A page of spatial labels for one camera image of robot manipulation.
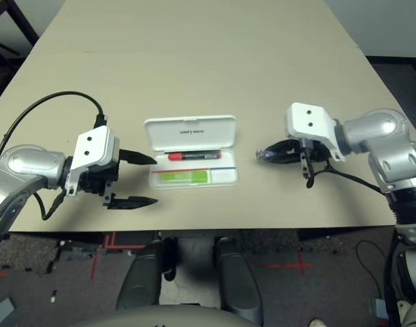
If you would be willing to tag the white plastic pencil case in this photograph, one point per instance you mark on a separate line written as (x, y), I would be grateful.
(194, 131)

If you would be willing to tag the red tape lines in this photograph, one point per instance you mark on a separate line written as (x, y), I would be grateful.
(93, 265)

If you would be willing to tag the dark grey right robot leg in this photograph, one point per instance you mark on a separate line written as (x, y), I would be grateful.
(236, 282)

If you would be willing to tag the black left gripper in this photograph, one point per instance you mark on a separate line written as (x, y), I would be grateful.
(95, 178)

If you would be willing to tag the grey-blue box on floor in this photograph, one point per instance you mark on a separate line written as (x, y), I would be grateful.
(3, 310)
(379, 308)

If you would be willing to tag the grey robot torso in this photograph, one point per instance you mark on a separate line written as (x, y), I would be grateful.
(167, 318)

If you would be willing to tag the side table with black frame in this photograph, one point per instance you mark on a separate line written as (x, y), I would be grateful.
(24, 20)

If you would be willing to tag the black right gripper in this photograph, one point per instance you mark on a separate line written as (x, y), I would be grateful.
(311, 153)

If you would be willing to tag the small purple eraser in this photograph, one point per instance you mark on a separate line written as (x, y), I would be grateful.
(260, 155)

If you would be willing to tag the dark grey left robot leg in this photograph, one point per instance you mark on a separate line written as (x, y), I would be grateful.
(139, 282)

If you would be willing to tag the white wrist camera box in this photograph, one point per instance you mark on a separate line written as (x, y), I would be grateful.
(92, 146)
(309, 119)

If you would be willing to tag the white shoe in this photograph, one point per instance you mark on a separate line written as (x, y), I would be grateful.
(320, 322)

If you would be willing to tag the black marker with red cap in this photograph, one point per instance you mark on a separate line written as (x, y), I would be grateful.
(194, 156)

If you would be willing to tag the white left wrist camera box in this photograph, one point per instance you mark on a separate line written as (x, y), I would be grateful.
(92, 146)

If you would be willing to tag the red tape cross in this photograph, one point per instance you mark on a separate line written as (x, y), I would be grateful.
(300, 264)

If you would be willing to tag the black tripod stand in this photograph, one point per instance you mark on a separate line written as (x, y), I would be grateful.
(3, 49)

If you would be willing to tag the dark grey robot leg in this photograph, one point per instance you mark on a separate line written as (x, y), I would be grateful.
(139, 282)
(236, 282)

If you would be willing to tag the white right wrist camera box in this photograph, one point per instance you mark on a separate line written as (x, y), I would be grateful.
(309, 119)

